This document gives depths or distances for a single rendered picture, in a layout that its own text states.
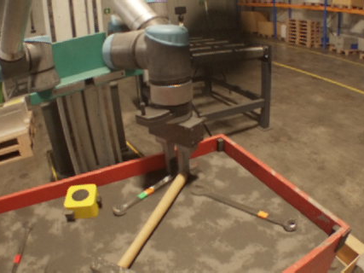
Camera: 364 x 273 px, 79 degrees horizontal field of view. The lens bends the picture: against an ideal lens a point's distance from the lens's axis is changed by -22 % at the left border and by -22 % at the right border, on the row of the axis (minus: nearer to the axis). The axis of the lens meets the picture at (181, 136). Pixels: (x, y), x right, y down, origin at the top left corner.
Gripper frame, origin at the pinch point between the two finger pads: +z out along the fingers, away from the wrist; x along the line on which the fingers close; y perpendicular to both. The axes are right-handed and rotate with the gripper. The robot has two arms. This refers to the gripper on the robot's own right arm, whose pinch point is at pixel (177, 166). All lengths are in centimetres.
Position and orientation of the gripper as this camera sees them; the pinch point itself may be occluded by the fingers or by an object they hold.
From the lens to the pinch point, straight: 68.2
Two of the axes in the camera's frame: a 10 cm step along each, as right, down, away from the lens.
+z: 0.6, 8.9, 4.5
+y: 6.6, -3.8, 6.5
